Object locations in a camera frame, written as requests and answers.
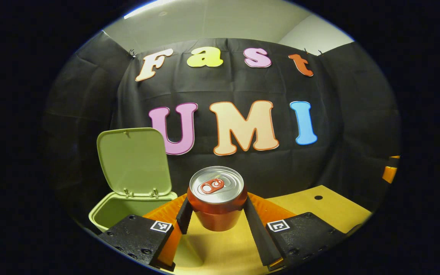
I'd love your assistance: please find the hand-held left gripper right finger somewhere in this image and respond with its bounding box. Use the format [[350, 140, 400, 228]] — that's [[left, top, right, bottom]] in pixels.
[[243, 192, 346, 272]]

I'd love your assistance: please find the wooden desktop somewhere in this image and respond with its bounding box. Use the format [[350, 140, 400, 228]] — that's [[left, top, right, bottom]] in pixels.
[[163, 185, 373, 275]]

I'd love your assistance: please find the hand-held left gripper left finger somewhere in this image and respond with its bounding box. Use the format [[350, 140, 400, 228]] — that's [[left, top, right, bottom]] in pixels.
[[99, 193, 194, 272]]

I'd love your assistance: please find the red pop can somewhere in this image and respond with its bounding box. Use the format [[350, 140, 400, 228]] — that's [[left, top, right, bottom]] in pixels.
[[187, 166, 248, 232]]

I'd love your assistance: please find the green desktop garbage bin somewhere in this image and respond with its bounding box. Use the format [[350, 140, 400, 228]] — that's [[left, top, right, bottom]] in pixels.
[[89, 128, 178, 233]]

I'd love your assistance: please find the black backdrop cloth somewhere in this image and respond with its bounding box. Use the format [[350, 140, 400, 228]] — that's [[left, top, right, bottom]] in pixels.
[[42, 31, 402, 230]]

